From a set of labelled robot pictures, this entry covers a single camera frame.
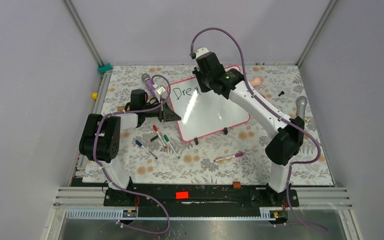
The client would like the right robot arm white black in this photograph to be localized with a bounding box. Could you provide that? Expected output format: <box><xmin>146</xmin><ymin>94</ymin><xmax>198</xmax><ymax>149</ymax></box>
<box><xmin>191</xmin><ymin>47</ymin><xmax>304</xmax><ymax>206</ymax></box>

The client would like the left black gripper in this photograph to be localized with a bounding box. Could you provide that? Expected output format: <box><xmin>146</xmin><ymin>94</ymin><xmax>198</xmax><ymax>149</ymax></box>
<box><xmin>141</xmin><ymin>98</ymin><xmax>181</xmax><ymax>122</ymax></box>

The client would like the green capped marker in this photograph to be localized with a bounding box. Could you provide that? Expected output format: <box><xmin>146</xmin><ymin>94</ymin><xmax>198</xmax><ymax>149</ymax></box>
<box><xmin>163</xmin><ymin>134</ymin><xmax>180</xmax><ymax>159</ymax></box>

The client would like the black marker cap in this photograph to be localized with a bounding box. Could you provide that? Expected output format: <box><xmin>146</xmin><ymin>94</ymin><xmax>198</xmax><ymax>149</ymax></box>
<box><xmin>149</xmin><ymin>135</ymin><xmax>159</xmax><ymax>142</ymax></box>

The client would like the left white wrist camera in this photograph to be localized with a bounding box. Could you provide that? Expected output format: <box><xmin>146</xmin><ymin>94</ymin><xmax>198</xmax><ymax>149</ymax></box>
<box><xmin>152</xmin><ymin>84</ymin><xmax>167</xmax><ymax>103</ymax></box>

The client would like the red tape label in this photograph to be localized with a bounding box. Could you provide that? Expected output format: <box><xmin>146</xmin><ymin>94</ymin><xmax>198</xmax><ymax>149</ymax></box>
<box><xmin>175</xmin><ymin>191</ymin><xmax>189</xmax><ymax>200</ymax></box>

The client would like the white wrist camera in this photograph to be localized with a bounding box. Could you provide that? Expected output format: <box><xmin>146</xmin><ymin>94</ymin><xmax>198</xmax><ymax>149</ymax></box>
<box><xmin>152</xmin><ymin>84</ymin><xmax>167</xmax><ymax>103</ymax></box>
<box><xmin>195</xmin><ymin>47</ymin><xmax>210</xmax><ymax>58</ymax></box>

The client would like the pink capped marker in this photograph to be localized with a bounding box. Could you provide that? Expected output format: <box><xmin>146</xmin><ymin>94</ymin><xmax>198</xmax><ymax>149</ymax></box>
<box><xmin>213</xmin><ymin>152</ymin><xmax>244</xmax><ymax>162</ymax></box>

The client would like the pink framed whiteboard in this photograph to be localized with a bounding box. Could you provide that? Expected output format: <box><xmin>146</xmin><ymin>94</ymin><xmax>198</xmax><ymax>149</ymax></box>
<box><xmin>169</xmin><ymin>77</ymin><xmax>251</xmax><ymax>142</ymax></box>

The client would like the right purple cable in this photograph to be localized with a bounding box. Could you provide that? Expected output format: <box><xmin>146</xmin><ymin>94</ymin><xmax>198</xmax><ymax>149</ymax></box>
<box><xmin>189</xmin><ymin>27</ymin><xmax>330</xmax><ymax>234</ymax></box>

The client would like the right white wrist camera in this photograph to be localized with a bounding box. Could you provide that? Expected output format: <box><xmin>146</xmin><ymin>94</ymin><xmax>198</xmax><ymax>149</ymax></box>
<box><xmin>195</xmin><ymin>47</ymin><xmax>210</xmax><ymax>58</ymax></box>

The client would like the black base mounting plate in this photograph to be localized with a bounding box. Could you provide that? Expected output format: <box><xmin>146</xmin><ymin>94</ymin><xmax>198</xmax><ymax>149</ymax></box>
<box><xmin>103</xmin><ymin>183</ymin><xmax>300</xmax><ymax>218</ymax></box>

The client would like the floral patterned table mat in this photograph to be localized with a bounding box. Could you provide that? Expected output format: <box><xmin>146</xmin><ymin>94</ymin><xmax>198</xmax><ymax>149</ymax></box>
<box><xmin>82</xmin><ymin>65</ymin><xmax>335</xmax><ymax>186</ymax></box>

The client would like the small brown block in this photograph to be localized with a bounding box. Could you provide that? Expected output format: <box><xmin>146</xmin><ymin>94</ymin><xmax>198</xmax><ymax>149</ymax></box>
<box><xmin>232</xmin><ymin>181</ymin><xmax>242</xmax><ymax>190</ymax></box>

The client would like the red capped marker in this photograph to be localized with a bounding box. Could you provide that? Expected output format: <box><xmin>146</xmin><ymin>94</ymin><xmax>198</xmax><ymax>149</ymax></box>
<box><xmin>152</xmin><ymin>125</ymin><xmax>167</xmax><ymax>149</ymax></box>

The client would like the teal corner bracket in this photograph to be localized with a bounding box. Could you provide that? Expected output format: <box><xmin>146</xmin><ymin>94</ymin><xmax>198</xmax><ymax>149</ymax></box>
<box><xmin>97</xmin><ymin>63</ymin><xmax>113</xmax><ymax>74</ymax></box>

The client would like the purple glitter microphone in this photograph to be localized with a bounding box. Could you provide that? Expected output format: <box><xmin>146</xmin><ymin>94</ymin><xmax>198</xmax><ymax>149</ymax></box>
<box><xmin>141</xmin><ymin>73</ymin><xmax>159</xmax><ymax>98</ymax></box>

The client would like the blue capped marker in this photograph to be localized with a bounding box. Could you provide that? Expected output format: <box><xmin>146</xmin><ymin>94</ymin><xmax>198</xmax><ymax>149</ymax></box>
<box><xmin>135</xmin><ymin>140</ymin><xmax>158</xmax><ymax>159</ymax></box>

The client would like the pink toy microphone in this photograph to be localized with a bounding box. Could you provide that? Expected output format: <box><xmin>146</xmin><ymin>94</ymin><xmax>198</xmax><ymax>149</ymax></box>
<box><xmin>249</xmin><ymin>76</ymin><xmax>264</xmax><ymax>87</ymax></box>

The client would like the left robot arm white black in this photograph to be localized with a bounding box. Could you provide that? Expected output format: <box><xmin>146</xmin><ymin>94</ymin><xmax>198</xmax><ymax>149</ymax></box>
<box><xmin>79</xmin><ymin>89</ymin><xmax>182</xmax><ymax>206</ymax></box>

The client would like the silver grey microphone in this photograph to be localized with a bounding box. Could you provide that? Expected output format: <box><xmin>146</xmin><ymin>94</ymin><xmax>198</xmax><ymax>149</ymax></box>
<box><xmin>295</xmin><ymin>96</ymin><xmax>308</xmax><ymax>120</ymax></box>

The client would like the small yellow cube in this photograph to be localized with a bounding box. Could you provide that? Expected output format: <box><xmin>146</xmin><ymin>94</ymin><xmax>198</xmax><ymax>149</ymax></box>
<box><xmin>91</xmin><ymin>92</ymin><xmax>98</xmax><ymax>100</ymax></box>

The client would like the aluminium slotted rail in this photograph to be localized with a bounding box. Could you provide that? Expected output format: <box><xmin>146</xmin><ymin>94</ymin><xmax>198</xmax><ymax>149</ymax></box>
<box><xmin>65</xmin><ymin>207</ymin><xmax>284</xmax><ymax>222</ymax></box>

